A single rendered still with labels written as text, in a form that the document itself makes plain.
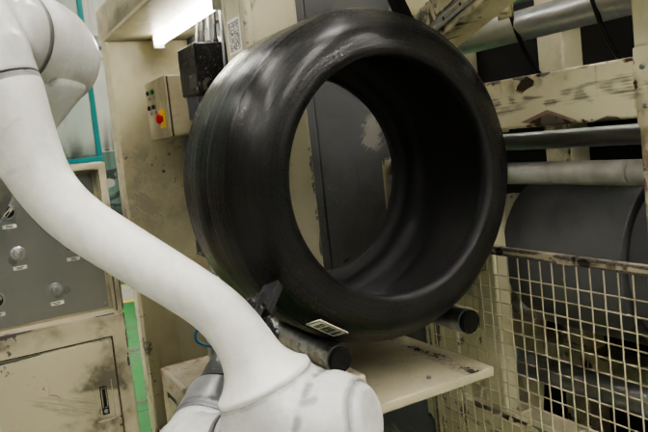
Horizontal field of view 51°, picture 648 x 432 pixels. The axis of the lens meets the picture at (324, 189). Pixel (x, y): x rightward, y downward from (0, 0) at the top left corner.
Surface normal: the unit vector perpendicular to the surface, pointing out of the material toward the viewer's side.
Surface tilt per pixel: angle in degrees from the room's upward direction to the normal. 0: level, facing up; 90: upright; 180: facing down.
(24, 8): 69
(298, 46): 52
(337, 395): 40
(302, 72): 82
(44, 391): 90
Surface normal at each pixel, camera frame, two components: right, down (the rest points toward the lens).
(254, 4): 0.48, 0.01
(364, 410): 0.88, -0.26
